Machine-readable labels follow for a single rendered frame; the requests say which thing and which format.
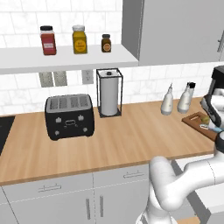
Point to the red spice jar black lid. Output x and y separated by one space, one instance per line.
48 42

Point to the black hob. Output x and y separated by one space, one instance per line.
5 131

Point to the olive green potato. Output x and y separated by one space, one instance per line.
206 119

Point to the black coffee machine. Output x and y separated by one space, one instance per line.
217 80

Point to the grey lower cupboard end panel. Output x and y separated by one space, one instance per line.
3 210

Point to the grey wall switch plate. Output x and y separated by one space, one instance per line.
46 79
60 78

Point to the yellow spice jar white lid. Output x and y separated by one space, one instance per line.
79 40

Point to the white side cupboard front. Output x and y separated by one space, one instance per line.
211 198

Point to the small brown spice jar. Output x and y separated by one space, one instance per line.
106 44

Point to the white wall shelf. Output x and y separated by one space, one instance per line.
64 59

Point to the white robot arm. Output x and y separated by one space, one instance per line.
163 186

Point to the white bottle with black cap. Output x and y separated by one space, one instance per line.
185 100

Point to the white paper towel roll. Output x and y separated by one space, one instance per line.
109 96

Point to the wide grey drawer front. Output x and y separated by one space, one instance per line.
26 191

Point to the grey upper cupboard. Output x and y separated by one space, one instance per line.
178 29

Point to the white wall socket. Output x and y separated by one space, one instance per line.
87 76

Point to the black four-slot toaster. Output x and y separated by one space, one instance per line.
69 122

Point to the small white oval object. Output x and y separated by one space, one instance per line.
203 126

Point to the white bottle with pointed tip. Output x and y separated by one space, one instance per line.
167 102

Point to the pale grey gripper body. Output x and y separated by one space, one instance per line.
216 130

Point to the narrow grey drawer front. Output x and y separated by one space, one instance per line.
110 178

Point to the wooden cutting board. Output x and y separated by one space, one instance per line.
193 120

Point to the grey lower cupboard door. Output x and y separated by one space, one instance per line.
125 201
52 210

